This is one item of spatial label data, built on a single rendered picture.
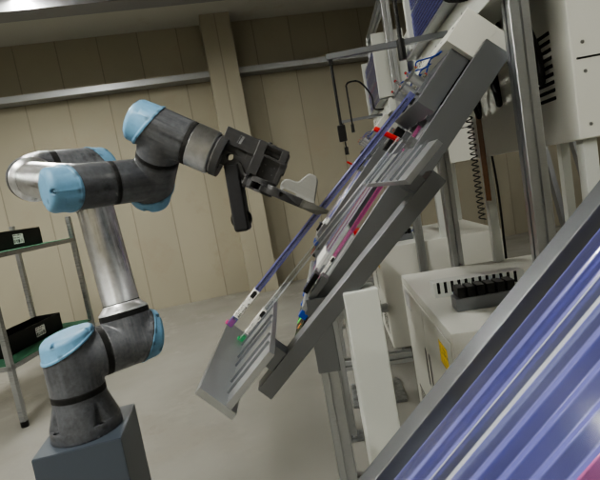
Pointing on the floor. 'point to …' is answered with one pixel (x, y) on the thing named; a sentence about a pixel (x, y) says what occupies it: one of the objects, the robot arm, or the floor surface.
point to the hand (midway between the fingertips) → (319, 212)
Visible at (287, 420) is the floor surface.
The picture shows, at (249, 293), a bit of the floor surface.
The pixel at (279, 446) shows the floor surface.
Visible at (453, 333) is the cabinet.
